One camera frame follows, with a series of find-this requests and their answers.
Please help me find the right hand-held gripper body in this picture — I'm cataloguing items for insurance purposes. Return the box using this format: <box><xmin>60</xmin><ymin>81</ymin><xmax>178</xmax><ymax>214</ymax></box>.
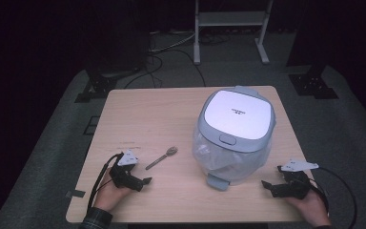
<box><xmin>270</xmin><ymin>158</ymin><xmax>320</xmax><ymax>200</ymax></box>

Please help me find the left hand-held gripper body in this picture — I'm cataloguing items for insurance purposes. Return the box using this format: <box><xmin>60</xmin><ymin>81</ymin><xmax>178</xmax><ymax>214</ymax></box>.
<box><xmin>109</xmin><ymin>149</ymin><xmax>145</xmax><ymax>193</ymax></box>

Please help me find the person's left hand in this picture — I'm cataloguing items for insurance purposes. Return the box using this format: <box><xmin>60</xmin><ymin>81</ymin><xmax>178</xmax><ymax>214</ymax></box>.
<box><xmin>93</xmin><ymin>167</ymin><xmax>135</xmax><ymax>213</ymax></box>

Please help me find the person's right hand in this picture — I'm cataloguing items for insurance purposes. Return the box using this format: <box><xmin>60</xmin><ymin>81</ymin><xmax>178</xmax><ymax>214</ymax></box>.
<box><xmin>285</xmin><ymin>189</ymin><xmax>332</xmax><ymax>228</ymax></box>

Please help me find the metal spoon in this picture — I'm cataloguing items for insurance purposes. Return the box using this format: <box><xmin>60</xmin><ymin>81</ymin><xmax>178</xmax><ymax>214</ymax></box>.
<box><xmin>145</xmin><ymin>146</ymin><xmax>179</xmax><ymax>171</ymax></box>

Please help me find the clear plastic trash bag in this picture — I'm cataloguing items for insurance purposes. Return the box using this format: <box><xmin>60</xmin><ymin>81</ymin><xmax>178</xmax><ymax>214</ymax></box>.
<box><xmin>192</xmin><ymin>126</ymin><xmax>273</xmax><ymax>186</ymax></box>

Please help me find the grey tape strip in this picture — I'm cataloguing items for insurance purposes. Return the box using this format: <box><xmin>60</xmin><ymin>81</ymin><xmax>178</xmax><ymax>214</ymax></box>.
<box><xmin>64</xmin><ymin>189</ymin><xmax>87</xmax><ymax>199</ymax></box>

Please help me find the black stand base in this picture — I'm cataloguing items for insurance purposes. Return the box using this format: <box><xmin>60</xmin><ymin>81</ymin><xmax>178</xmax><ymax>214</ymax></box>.
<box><xmin>288</xmin><ymin>65</ymin><xmax>339</xmax><ymax>100</ymax></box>
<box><xmin>73</xmin><ymin>71</ymin><xmax>119</xmax><ymax>104</ymax></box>

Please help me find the white metal stand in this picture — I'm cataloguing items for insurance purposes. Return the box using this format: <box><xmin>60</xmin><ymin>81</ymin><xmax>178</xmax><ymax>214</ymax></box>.
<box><xmin>193</xmin><ymin>0</ymin><xmax>275</xmax><ymax>66</ymax></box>

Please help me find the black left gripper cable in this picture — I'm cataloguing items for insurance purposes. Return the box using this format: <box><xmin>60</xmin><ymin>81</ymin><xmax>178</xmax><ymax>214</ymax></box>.
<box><xmin>87</xmin><ymin>153</ymin><xmax>124</xmax><ymax>212</ymax></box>

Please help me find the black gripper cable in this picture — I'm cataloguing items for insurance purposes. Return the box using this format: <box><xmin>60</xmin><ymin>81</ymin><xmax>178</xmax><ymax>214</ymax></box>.
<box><xmin>309</xmin><ymin>166</ymin><xmax>358</xmax><ymax>229</ymax></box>
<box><xmin>87</xmin><ymin>153</ymin><xmax>124</xmax><ymax>212</ymax></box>

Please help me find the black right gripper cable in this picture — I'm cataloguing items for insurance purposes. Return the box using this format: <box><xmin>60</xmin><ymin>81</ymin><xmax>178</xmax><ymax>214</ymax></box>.
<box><xmin>309</xmin><ymin>166</ymin><xmax>358</xmax><ymax>229</ymax></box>

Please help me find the black floor cable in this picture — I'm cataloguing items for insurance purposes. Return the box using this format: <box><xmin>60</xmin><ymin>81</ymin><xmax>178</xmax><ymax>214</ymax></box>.
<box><xmin>123</xmin><ymin>48</ymin><xmax>208</xmax><ymax>90</ymax></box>

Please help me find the white floor cable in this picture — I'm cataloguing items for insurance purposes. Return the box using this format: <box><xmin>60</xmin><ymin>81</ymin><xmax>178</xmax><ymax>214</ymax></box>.
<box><xmin>148</xmin><ymin>30</ymin><xmax>198</xmax><ymax>54</ymax></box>

